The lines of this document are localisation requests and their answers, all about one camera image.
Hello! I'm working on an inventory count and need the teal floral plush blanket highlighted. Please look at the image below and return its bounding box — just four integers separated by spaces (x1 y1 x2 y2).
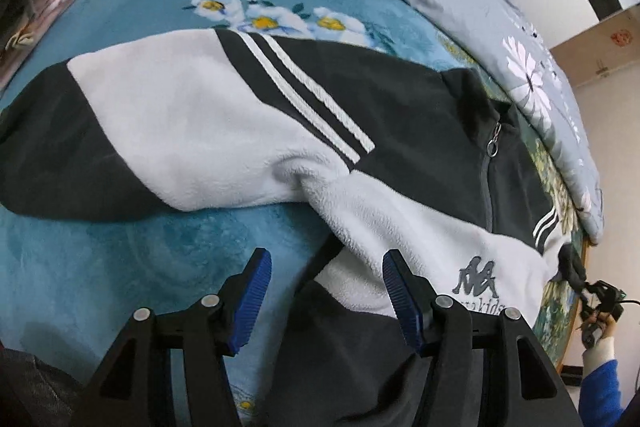
1 0 589 426

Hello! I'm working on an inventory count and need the blue sleeve forearm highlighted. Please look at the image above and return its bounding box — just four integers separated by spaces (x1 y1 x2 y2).
578 337 624 427

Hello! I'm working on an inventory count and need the person's right hand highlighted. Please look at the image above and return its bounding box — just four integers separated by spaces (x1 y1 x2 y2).
580 310 617 349

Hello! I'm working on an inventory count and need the pink folded blanket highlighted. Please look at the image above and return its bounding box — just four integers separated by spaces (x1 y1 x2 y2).
1 0 76 91

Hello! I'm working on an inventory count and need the black and white fleece jacket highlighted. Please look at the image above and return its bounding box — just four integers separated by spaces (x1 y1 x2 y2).
1 29 573 426

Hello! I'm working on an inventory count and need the cardboard box with red stamp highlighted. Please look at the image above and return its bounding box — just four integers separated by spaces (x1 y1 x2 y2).
551 4 640 88

